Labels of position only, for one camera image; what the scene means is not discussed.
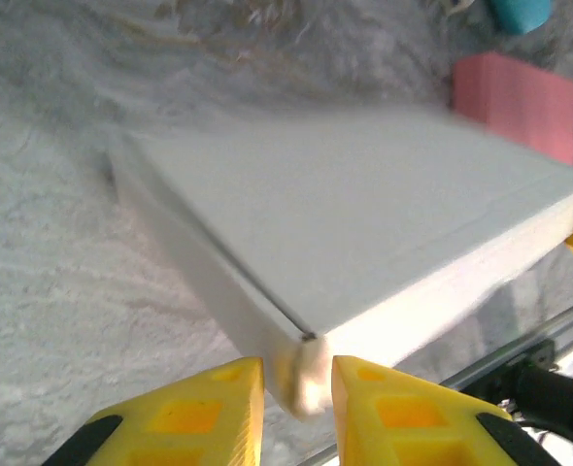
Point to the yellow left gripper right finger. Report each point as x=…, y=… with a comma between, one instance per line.
x=413, y=427

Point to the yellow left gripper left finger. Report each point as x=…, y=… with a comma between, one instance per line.
x=184, y=422

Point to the pink cardboard box white inside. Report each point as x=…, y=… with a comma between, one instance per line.
x=515, y=102

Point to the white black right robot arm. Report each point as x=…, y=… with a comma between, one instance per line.
x=544, y=398

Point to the cyan cylindrical tube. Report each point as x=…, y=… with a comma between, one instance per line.
x=519, y=14

